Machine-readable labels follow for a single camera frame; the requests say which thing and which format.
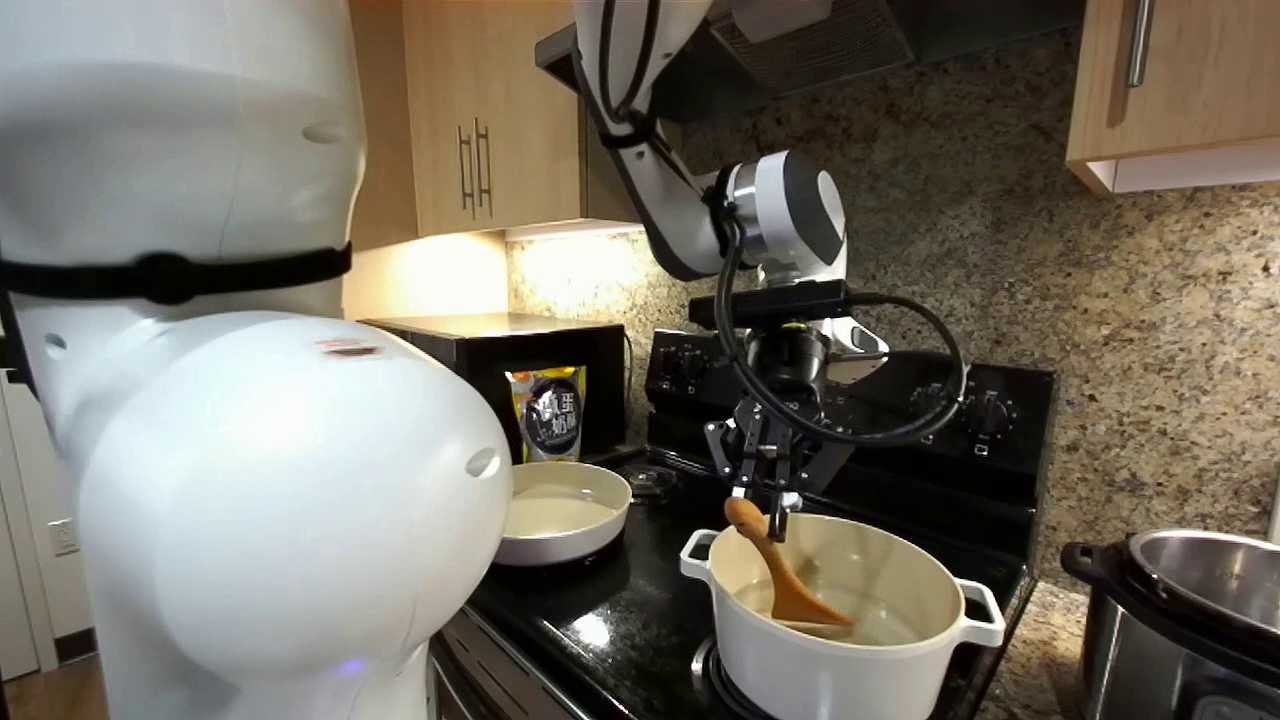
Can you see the wooden spatula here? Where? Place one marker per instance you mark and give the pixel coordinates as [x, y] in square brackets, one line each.
[787, 585]

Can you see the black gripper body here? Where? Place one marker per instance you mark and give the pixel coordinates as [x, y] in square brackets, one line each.
[787, 446]

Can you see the steel black pressure cooker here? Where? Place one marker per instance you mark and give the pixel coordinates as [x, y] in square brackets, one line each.
[1174, 625]

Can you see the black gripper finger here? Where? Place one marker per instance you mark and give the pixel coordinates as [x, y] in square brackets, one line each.
[787, 515]
[728, 461]

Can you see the light wood upper cabinet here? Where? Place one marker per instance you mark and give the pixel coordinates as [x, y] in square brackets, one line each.
[466, 82]

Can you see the black microwave oven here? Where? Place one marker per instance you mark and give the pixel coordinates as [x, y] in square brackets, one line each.
[482, 351]

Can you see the dark range hood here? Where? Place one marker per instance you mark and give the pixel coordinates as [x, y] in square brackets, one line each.
[826, 42]

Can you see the yellow black chip bag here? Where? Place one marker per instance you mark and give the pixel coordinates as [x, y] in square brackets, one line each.
[554, 415]

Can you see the black electric stove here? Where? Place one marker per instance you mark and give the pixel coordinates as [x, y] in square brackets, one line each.
[987, 426]

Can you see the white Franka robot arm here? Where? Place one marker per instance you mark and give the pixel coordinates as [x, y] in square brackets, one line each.
[267, 504]

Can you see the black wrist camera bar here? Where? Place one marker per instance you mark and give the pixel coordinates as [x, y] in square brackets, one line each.
[766, 304]

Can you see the white panelled door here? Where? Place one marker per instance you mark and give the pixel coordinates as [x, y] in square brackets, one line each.
[26, 561]

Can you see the white frying pan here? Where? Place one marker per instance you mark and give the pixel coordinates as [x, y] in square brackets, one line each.
[572, 515]

